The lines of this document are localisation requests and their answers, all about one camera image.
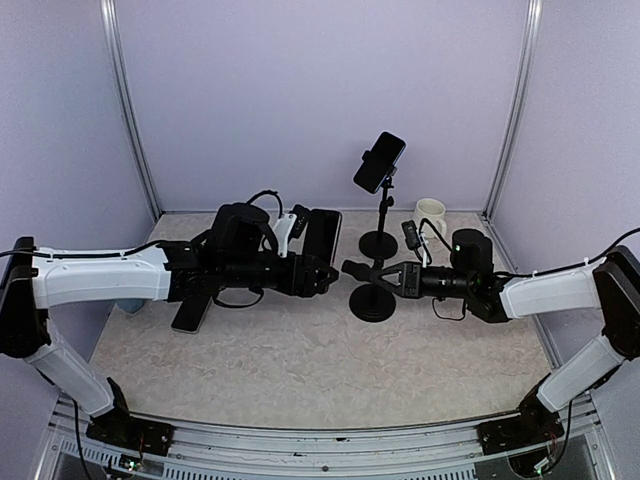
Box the cream mug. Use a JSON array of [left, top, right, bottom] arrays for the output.
[[413, 198, 447, 238]]

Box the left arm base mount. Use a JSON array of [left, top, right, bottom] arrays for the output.
[[86, 417, 174, 457]]

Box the aluminium corner post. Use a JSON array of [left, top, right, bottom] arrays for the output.
[[483, 0, 544, 222], [100, 0, 163, 222]]

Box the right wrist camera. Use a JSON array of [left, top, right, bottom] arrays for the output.
[[401, 220, 432, 267]]

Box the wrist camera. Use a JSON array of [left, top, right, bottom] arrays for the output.
[[273, 204, 311, 258], [401, 220, 432, 267]]

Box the aluminium front rail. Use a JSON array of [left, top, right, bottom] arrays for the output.
[[27, 395, 620, 479]]

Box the tall black phone stand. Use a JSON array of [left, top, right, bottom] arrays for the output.
[[358, 165, 398, 260]]

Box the short black phone stand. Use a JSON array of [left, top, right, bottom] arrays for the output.
[[349, 258, 396, 323]]

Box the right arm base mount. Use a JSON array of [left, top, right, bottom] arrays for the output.
[[477, 409, 565, 455]]

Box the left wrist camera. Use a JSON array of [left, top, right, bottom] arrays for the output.
[[273, 204, 311, 258]]

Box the blue phone on tall stand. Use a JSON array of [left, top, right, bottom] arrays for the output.
[[353, 131, 406, 194]]

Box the left aluminium corner post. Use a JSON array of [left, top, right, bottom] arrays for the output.
[[100, 0, 163, 222]]

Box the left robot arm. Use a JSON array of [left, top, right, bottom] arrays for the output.
[[1, 199, 342, 445]]

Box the right aluminium corner post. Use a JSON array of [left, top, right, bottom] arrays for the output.
[[483, 0, 544, 222]]

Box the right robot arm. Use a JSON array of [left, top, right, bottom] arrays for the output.
[[342, 228, 639, 444]]

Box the teal mug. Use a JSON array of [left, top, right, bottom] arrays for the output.
[[116, 299, 145, 315]]

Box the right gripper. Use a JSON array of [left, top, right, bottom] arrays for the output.
[[371, 260, 475, 298]]

